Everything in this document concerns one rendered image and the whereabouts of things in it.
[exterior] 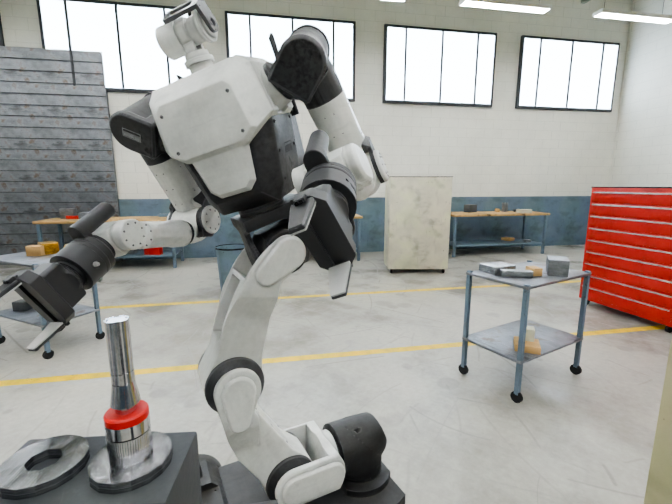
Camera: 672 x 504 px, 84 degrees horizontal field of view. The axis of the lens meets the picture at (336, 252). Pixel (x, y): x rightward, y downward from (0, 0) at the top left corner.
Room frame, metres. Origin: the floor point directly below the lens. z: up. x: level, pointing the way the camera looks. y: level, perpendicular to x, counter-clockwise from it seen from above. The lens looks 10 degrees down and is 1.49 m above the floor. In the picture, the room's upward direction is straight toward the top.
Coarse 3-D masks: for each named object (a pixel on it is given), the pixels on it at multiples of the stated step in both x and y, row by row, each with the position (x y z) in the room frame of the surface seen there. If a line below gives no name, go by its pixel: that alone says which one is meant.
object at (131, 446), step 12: (144, 420) 0.39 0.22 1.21; (108, 432) 0.38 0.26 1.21; (120, 432) 0.38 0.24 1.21; (132, 432) 0.38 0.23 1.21; (144, 432) 0.39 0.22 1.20; (108, 444) 0.38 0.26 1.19; (120, 444) 0.38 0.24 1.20; (132, 444) 0.38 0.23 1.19; (144, 444) 0.39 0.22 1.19; (108, 456) 0.38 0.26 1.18; (120, 456) 0.38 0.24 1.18; (132, 456) 0.38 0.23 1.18; (144, 456) 0.39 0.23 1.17; (120, 468) 0.38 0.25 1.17
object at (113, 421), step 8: (144, 408) 0.40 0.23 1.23; (104, 416) 0.39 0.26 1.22; (112, 416) 0.39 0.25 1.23; (120, 416) 0.39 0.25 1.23; (128, 416) 0.39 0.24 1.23; (136, 416) 0.39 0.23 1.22; (144, 416) 0.40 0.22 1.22; (104, 424) 0.38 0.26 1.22; (112, 424) 0.38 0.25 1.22; (120, 424) 0.38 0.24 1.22; (128, 424) 0.38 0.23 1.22; (136, 424) 0.39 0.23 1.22
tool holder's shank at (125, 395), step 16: (112, 320) 0.40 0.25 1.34; (128, 320) 0.40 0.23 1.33; (112, 336) 0.39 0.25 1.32; (128, 336) 0.40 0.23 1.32; (112, 352) 0.39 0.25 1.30; (128, 352) 0.40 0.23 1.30; (112, 368) 0.39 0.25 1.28; (128, 368) 0.39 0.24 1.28; (112, 384) 0.39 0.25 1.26; (128, 384) 0.39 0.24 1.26; (112, 400) 0.39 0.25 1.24; (128, 400) 0.39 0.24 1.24
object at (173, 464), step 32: (32, 448) 0.41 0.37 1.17; (64, 448) 0.41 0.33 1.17; (96, 448) 0.43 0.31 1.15; (160, 448) 0.41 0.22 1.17; (192, 448) 0.44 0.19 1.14; (0, 480) 0.36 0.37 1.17; (32, 480) 0.36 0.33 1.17; (64, 480) 0.37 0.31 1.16; (96, 480) 0.36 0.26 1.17; (128, 480) 0.36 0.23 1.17; (160, 480) 0.38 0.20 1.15; (192, 480) 0.43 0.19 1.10
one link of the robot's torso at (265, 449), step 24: (216, 384) 0.80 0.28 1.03; (240, 384) 0.80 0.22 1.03; (240, 408) 0.80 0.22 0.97; (240, 432) 0.80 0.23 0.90; (264, 432) 0.88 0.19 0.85; (288, 432) 1.02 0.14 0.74; (240, 456) 0.85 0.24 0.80; (264, 456) 0.88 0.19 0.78; (288, 456) 0.91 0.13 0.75; (264, 480) 0.88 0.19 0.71
